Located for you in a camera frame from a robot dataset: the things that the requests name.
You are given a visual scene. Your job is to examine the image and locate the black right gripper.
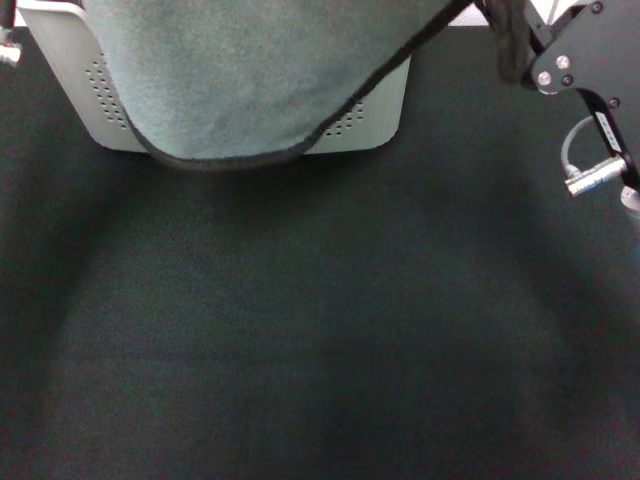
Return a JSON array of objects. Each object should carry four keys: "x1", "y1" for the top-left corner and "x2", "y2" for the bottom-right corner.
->
[{"x1": 519, "y1": 0, "x2": 640, "y2": 194}]

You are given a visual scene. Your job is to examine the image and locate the grey and yellow towel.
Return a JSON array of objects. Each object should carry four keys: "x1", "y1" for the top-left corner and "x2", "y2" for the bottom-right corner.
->
[{"x1": 82, "y1": 0, "x2": 532, "y2": 172}]

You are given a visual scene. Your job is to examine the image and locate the grey perforated storage box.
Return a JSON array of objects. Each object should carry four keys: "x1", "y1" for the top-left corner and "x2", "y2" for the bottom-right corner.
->
[{"x1": 14, "y1": 4, "x2": 414, "y2": 154}]

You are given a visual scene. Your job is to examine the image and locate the black tablecloth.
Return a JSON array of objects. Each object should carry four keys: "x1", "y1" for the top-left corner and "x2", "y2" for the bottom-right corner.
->
[{"x1": 0, "y1": 23, "x2": 640, "y2": 480}]

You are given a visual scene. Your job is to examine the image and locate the right gripper cable with connector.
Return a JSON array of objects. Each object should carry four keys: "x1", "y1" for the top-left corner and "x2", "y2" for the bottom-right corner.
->
[{"x1": 559, "y1": 117, "x2": 629, "y2": 199}]

